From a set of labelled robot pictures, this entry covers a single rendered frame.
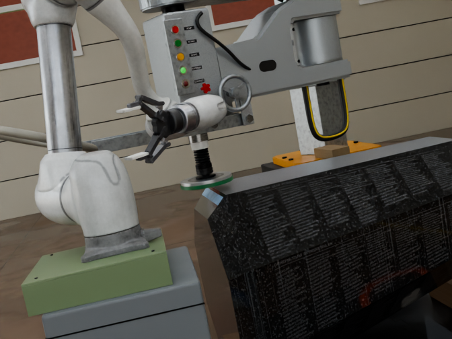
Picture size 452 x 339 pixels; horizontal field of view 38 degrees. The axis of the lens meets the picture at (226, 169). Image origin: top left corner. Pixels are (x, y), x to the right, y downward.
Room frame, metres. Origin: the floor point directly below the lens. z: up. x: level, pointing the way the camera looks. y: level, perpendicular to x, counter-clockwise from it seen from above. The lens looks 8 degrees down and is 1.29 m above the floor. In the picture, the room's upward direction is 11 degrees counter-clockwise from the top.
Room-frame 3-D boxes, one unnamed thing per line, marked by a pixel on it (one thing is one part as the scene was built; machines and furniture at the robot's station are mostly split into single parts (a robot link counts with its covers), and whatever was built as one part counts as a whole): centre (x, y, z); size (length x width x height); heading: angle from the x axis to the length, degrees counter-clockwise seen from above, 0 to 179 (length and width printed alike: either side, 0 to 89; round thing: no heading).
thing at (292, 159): (3.62, -0.56, 0.76); 0.49 x 0.49 x 0.05; 11
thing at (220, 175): (2.67, 0.09, 0.89); 0.21 x 0.21 x 0.01
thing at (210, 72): (2.71, 0.02, 1.34); 0.36 x 0.22 x 0.45; 117
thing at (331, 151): (3.36, -0.55, 0.81); 0.20 x 0.10 x 0.05; 19
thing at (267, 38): (2.84, -0.27, 1.32); 0.74 x 0.23 x 0.49; 117
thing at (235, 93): (2.62, -0.07, 1.22); 0.15 x 0.10 x 0.15; 117
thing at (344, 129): (2.97, -0.50, 1.07); 0.23 x 0.03 x 0.32; 117
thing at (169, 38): (2.54, 0.10, 1.39); 0.08 x 0.03 x 0.28; 117
